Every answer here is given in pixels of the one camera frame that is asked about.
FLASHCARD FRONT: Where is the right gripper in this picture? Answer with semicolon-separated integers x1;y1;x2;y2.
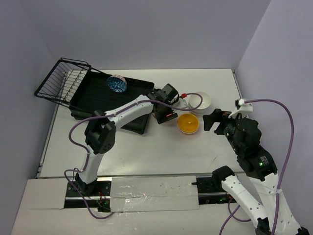
202;107;245;153

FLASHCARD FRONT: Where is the blue patterned bowl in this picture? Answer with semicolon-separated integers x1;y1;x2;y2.
107;74;127;93

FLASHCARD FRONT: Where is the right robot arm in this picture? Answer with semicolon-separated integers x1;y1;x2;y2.
203;109;309;235

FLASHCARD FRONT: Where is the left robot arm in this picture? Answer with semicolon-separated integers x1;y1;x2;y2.
75;84;179;195

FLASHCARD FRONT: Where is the black drainer tray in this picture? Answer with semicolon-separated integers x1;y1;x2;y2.
69;71;155;120

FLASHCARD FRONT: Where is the white taped sheet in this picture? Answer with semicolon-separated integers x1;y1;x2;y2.
110;176;199;212

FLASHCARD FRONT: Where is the white cardboard sheet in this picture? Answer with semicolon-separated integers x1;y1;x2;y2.
11;178;68;235

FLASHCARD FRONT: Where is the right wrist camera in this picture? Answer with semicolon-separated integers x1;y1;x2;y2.
228;98;253;118

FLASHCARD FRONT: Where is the black mounting rail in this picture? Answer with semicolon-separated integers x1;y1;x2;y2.
64;177;231;212

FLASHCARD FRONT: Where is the black wire dish rack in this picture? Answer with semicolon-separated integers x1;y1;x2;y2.
34;58;99;107

